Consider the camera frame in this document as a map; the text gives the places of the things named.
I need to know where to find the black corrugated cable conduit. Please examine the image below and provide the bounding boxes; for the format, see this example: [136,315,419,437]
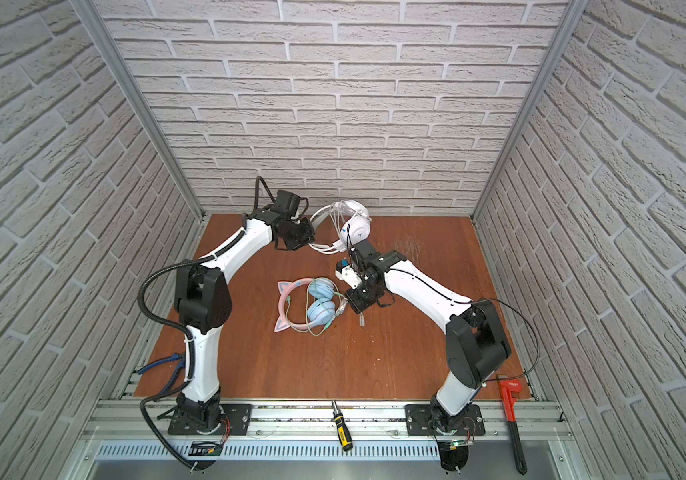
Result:
[137,227,248,472]

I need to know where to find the aluminium frame rail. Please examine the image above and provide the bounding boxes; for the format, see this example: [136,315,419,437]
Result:
[81,397,575,442]

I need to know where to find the small black electronics board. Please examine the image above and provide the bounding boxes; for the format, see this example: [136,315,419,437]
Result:
[189,441,224,457]

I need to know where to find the green headphone cable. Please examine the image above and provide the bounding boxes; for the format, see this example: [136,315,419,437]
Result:
[285,278,350,336]

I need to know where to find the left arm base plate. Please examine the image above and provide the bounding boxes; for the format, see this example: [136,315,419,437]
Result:
[167,403,253,436]

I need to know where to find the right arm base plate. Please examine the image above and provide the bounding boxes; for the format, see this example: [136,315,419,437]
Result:
[405,403,486,437]

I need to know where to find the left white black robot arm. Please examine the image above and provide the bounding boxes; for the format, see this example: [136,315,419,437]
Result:
[174,209,315,430]

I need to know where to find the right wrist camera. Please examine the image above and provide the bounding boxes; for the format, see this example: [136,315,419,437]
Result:
[335,258,362,289]

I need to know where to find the white headphone cable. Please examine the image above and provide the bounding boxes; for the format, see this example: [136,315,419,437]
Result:
[327,200,368,328]

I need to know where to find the red pipe wrench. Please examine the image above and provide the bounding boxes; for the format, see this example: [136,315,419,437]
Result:
[498,378,528,475]

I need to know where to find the white headphones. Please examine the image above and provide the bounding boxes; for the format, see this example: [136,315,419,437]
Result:
[310,200,372,255]

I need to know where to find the yellow black screwdriver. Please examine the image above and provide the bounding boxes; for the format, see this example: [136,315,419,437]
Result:
[331,400,354,452]

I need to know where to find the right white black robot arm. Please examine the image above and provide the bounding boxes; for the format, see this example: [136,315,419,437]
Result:
[335,240,512,418]

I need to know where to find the pink blue cat-ear headphones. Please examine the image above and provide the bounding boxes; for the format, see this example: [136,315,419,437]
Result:
[274,277,348,336]

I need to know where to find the blue handled pliers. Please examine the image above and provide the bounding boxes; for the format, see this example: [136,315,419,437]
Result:
[134,353,186,394]

